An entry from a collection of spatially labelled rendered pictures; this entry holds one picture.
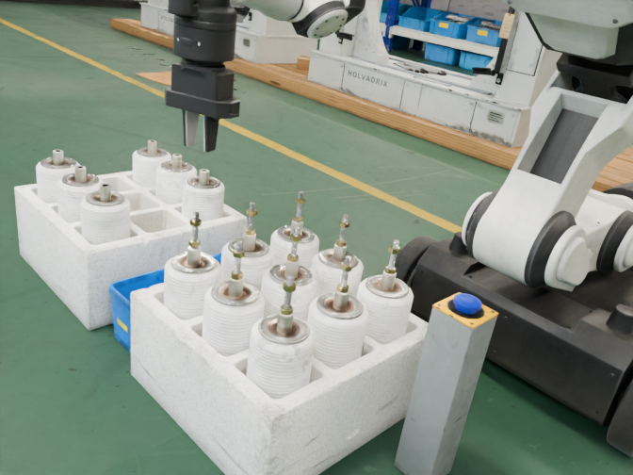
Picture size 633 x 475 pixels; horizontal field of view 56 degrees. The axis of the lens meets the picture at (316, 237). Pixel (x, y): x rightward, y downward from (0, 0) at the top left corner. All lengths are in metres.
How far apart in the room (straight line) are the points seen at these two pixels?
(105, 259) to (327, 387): 0.56
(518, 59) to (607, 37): 2.01
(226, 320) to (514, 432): 0.59
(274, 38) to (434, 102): 1.49
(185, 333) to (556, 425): 0.73
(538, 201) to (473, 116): 2.00
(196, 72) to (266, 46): 3.33
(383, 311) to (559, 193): 0.35
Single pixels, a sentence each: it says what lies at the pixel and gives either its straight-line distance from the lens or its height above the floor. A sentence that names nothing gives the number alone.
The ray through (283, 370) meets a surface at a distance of 0.86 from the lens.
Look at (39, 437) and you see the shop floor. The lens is 1.09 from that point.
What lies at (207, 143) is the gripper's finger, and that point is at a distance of 0.93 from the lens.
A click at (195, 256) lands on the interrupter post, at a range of 1.01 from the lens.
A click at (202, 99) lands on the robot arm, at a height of 0.54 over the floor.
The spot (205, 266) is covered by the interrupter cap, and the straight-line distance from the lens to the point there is 1.02.
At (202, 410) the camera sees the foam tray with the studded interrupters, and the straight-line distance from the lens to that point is 0.99.
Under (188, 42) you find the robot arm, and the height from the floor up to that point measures 0.62.
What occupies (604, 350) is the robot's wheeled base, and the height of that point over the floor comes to 0.19.
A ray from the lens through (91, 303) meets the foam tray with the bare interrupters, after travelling 1.28.
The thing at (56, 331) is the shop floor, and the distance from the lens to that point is 1.32.
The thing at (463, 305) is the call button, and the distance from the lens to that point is 0.87.
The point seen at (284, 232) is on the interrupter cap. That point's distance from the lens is 1.17.
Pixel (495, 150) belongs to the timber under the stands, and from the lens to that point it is 2.90.
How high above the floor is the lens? 0.74
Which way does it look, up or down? 25 degrees down
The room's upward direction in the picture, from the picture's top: 8 degrees clockwise
